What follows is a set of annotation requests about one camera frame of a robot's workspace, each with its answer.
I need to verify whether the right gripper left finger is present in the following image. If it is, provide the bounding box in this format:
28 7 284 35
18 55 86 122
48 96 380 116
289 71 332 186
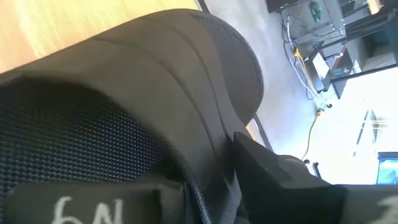
2 182 187 224

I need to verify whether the black rubber slide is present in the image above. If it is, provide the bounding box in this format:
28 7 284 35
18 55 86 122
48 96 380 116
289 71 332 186
0 8 265 224

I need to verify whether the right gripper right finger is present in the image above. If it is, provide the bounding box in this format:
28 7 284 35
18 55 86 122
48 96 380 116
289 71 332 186
233 131 398 224

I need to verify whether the yellow floor cable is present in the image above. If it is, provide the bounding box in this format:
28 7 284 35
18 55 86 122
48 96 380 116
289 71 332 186
293 46 326 162

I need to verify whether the lit computer screen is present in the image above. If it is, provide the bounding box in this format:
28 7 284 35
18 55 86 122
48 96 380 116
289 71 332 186
376 151 398 186

